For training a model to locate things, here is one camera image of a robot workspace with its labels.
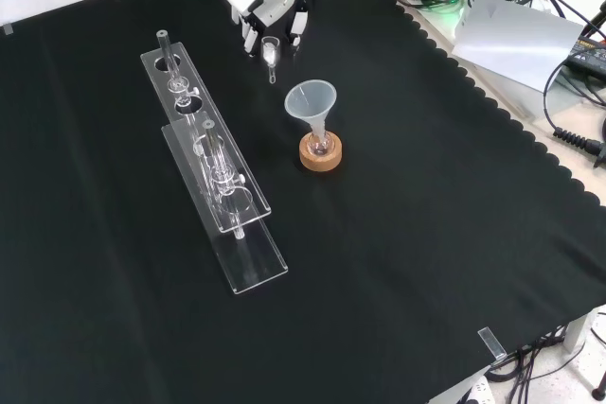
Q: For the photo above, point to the translucent plastic funnel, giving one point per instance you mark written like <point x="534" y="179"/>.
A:
<point x="310" y="101"/>

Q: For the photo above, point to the black cloth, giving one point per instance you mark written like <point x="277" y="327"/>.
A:
<point x="379" y="233"/>

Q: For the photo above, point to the round-bottom glass flask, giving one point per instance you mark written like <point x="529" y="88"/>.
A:
<point x="318" y="146"/>

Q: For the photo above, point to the black power adapter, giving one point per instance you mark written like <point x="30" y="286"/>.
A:
<point x="589" y="54"/>

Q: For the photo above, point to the clear acrylic funnel stand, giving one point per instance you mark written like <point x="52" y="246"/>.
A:
<point x="208" y="139"/>

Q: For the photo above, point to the white table leg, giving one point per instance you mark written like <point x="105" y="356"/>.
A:
<point x="581" y="330"/>

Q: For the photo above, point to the white power strip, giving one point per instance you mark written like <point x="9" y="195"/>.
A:
<point x="475" y="392"/>

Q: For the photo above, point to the grey tape piece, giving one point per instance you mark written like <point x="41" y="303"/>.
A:
<point x="6" y="29"/>
<point x="491" y="343"/>

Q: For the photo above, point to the pale board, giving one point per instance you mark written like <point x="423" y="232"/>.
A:
<point x="516" y="40"/>

